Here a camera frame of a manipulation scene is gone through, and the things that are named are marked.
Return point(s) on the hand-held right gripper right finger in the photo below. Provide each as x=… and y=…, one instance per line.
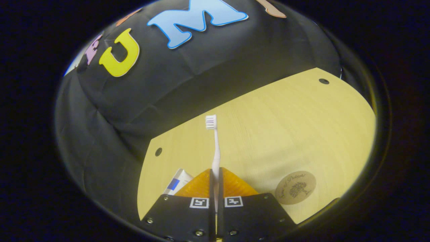
x=220, y=218

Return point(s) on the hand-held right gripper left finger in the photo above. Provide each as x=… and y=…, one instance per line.
x=212, y=188

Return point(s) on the white toothpaste tube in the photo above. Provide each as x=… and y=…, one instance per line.
x=178, y=181

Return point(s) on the pale pink toothbrush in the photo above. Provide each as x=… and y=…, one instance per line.
x=216, y=151

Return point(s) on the round cork coaster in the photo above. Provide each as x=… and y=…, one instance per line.
x=295, y=188

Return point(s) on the light wooden desktop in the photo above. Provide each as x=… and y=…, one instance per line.
x=285, y=127

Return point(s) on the black backdrop cloth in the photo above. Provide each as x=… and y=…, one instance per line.
x=201, y=67

